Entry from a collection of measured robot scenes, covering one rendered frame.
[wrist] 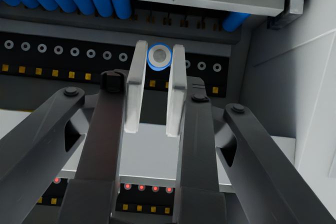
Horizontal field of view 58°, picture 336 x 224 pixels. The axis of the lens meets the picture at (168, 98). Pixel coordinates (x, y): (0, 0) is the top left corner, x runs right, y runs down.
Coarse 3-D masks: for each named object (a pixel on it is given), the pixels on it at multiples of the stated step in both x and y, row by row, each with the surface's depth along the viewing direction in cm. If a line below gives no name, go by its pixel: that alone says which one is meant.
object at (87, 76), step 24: (0, 48) 38; (48, 48) 39; (96, 48) 39; (120, 48) 39; (0, 72) 38; (24, 72) 38; (48, 72) 38; (72, 72) 38; (96, 72) 39; (168, 72) 39; (192, 72) 40; (216, 72) 40; (216, 96) 40
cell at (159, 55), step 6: (150, 48) 21; (156, 48) 21; (162, 48) 21; (168, 48) 21; (150, 54) 21; (156, 54) 20; (162, 54) 20; (168, 54) 21; (150, 60) 21; (156, 60) 20; (162, 60) 21; (168, 60) 21; (150, 66) 23; (156, 66) 21; (162, 66) 21
